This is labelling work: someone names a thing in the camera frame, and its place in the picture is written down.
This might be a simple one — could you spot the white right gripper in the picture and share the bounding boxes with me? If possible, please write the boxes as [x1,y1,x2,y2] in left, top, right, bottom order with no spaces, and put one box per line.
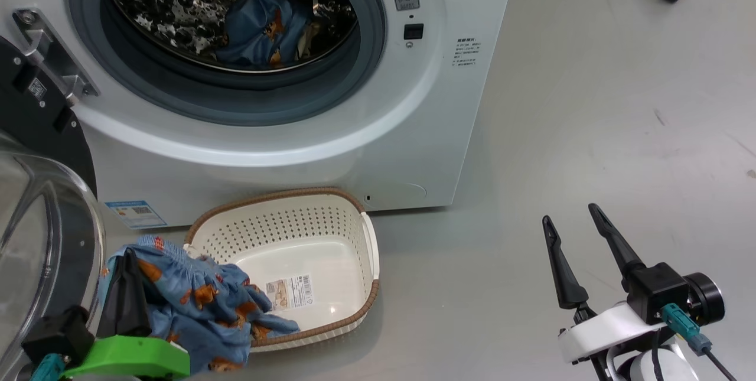
[542,203,669,365]

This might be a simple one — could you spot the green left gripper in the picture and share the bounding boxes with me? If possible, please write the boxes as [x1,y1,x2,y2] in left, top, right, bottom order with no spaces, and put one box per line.
[61,248,191,381]

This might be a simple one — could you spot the blue cartoon print pants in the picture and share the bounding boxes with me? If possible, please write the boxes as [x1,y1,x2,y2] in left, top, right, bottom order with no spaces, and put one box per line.
[97,235,301,373]

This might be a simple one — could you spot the dark round glass washer door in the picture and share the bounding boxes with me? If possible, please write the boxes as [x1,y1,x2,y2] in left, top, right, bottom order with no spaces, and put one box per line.
[0,35,109,381]

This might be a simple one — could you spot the blue cartoon print shirt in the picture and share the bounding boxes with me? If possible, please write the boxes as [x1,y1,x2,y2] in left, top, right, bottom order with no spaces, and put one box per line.
[215,0,314,70]

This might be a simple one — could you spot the white front-load washing machine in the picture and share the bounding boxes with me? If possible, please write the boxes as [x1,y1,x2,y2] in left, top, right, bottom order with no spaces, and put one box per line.
[0,0,521,232]

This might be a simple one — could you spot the metal washing machine door hinge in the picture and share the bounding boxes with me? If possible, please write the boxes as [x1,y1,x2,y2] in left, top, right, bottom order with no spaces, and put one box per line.
[12,8,100,108]

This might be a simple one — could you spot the stainless steel washing machine drum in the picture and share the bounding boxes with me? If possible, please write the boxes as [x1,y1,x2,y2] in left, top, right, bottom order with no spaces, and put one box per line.
[105,0,362,74]

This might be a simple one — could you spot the blue energy label sticker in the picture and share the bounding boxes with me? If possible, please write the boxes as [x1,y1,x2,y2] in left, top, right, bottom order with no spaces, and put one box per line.
[105,200,159,230]

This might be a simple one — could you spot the barcode sticker in basket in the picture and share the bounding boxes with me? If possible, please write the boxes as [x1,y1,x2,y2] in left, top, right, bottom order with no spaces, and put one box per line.
[265,274,314,312]

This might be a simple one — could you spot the cream laundry basket brown rim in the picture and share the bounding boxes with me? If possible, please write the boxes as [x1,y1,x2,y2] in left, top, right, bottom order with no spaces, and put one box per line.
[184,187,380,353]

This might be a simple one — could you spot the teal plug left camera cable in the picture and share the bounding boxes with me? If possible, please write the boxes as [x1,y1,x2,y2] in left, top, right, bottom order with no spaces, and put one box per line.
[30,353,67,381]

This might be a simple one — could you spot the teal plug camera cable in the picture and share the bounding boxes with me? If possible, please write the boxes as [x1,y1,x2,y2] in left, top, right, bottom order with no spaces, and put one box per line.
[30,353,67,381]
[660,302,740,381]

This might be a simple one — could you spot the teal plug right camera cable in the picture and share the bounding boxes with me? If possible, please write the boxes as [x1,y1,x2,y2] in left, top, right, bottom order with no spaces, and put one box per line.
[660,302,740,381]

